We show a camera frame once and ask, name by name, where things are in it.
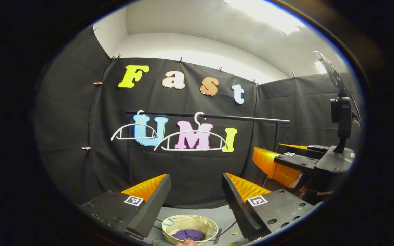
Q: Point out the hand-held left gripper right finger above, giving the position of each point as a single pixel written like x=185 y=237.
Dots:
x=239 y=208

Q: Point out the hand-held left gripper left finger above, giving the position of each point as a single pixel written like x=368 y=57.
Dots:
x=156 y=201

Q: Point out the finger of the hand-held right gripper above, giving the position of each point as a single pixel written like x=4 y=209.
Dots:
x=296 y=161
x=303 y=148

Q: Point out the cream round laundry hamper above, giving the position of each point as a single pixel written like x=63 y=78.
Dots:
x=197 y=220

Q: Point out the purple ribbed top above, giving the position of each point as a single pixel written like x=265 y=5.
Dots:
x=188 y=234

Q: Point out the white clothes hanger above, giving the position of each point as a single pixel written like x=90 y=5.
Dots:
x=140 y=123
x=198 y=130

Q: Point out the small ceiling light panel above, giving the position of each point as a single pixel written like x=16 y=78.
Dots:
x=320 y=67

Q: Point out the silver cloth clip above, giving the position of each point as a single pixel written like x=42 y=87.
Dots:
x=86 y=148

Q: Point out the large ceiling light panel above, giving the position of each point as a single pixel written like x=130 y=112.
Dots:
x=265 y=13

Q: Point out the black clothes rail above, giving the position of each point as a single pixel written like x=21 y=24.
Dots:
x=251 y=119

